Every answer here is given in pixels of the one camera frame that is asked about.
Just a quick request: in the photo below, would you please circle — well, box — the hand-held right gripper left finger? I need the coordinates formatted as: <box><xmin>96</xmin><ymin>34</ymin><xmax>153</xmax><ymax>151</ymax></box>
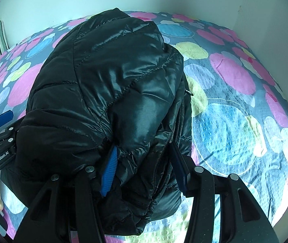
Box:
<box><xmin>17</xmin><ymin>145</ymin><xmax>119</xmax><ymax>243</ymax></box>

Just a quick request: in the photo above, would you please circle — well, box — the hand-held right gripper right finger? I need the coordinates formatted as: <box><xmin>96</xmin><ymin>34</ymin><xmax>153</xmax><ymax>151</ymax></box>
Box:
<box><xmin>169</xmin><ymin>143</ymin><xmax>279</xmax><ymax>243</ymax></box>

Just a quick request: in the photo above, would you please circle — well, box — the black puffer jacket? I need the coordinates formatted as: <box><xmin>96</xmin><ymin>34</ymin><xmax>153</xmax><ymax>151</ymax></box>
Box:
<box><xmin>14</xmin><ymin>8</ymin><xmax>193</xmax><ymax>235</ymax></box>

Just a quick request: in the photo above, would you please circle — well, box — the polka dot blanket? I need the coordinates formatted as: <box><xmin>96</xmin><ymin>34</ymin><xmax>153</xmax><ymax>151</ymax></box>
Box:
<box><xmin>0</xmin><ymin>11</ymin><xmax>288</xmax><ymax>243</ymax></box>

